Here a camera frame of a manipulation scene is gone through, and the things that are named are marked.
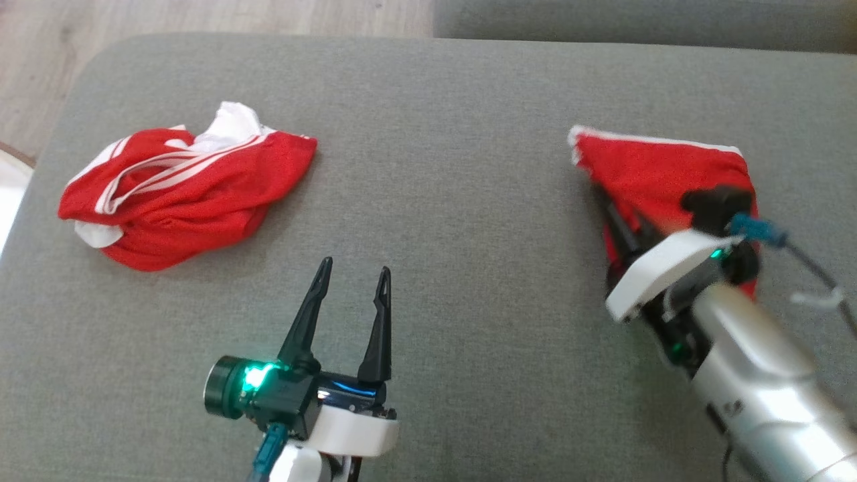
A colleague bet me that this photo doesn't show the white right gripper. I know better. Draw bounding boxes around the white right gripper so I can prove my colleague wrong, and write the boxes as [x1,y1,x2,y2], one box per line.
[598,187,761,369]

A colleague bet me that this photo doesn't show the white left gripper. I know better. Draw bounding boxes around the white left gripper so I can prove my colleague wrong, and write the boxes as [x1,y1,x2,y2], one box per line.
[204,256,400,458]

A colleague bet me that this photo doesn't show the small grey fabric sofa cushion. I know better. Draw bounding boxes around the small grey fabric sofa cushion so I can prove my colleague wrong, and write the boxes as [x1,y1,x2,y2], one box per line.
[433,0,857,56]

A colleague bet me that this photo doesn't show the red shorts with white stripes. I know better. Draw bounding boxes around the red shorts with white stripes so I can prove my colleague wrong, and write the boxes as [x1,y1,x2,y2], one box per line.
[568,125,761,299]

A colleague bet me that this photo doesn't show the blue-plug grey right gripper cable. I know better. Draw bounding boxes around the blue-plug grey right gripper cable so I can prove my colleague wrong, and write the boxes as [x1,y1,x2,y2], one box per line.
[726,213,846,309]

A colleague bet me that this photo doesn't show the red Bulls 23 jersey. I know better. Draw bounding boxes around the red Bulls 23 jersey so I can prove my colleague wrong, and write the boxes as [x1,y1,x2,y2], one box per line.
[58,101,318,272]

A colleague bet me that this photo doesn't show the white floor rug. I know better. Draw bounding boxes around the white floor rug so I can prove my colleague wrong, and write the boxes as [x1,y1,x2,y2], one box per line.
[0,141,35,258]

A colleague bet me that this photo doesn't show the large grey fabric sofa seat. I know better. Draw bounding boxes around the large grey fabric sofa seat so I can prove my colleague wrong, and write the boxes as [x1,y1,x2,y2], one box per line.
[0,32,857,482]

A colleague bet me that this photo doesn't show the teal left gripper cable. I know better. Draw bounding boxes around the teal left gripper cable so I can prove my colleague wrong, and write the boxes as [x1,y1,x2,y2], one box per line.
[246,423,290,482]

